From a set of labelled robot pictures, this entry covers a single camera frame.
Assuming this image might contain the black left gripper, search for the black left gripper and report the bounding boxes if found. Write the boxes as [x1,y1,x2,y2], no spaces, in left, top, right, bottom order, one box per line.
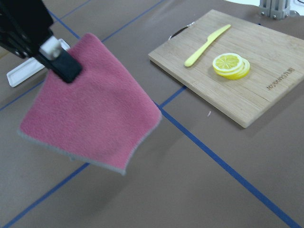
[0,0,82,84]

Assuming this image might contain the pink microfiber cloth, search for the pink microfiber cloth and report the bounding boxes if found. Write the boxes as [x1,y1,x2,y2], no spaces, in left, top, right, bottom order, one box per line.
[18,33,162,174]

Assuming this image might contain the white rectangular tray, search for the white rectangular tray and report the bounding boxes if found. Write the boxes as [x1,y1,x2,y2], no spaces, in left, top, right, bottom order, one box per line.
[7,36,70,87]

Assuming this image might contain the yellow plastic knife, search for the yellow plastic knife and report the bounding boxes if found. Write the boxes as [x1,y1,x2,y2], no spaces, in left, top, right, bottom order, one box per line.
[184,24,231,67]

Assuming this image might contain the yellow lemon slices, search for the yellow lemon slices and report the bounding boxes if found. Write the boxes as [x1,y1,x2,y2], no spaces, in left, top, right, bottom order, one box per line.
[212,53,250,80]

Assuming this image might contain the bamboo cutting board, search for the bamboo cutting board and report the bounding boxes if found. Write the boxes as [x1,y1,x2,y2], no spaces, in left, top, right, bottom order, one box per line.
[149,10,304,128]

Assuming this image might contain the aluminium frame post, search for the aluminium frame post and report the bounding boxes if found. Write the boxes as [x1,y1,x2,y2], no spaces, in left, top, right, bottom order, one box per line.
[258,0,300,20]

